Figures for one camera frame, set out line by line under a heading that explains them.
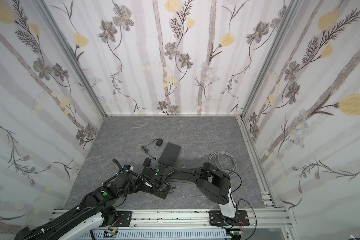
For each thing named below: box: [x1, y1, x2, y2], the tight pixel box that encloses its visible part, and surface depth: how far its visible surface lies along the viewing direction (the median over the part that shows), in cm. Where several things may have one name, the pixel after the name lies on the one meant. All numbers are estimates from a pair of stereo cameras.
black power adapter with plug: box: [143, 158, 152, 167], surface depth 95 cm
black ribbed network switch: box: [151, 179, 171, 199], surface depth 62 cm
